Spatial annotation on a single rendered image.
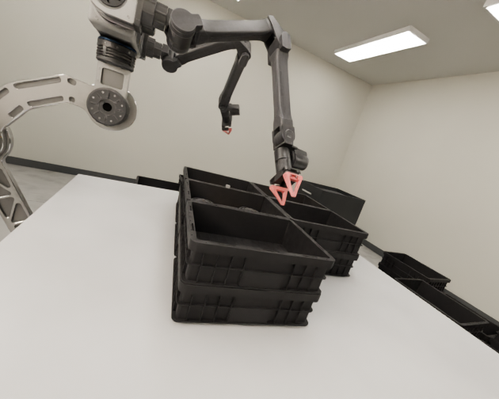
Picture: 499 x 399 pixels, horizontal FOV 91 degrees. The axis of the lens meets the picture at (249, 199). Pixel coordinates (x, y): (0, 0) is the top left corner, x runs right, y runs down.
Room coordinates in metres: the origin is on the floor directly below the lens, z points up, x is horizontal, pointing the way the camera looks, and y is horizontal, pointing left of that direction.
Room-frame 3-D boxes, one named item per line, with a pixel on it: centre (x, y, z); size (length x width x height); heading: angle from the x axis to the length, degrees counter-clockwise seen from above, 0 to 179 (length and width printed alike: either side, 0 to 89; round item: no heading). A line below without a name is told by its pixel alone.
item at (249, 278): (0.70, -0.04, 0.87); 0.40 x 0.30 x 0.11; 110
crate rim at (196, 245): (0.70, -0.04, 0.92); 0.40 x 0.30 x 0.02; 110
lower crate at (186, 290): (0.70, -0.04, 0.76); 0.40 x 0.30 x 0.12; 110
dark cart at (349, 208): (2.72, -0.83, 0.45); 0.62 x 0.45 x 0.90; 115
